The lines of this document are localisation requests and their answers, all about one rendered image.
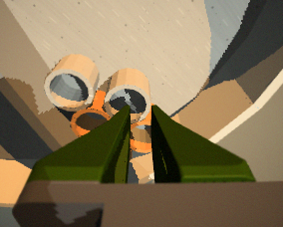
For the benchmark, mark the tan hollow cylinder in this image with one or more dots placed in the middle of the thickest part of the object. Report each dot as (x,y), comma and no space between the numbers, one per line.
(61,94)
(128,79)

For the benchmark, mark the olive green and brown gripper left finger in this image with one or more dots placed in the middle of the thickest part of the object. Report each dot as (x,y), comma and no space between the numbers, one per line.
(102,154)

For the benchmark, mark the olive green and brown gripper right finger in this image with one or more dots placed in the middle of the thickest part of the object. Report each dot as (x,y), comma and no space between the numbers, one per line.
(180,155)

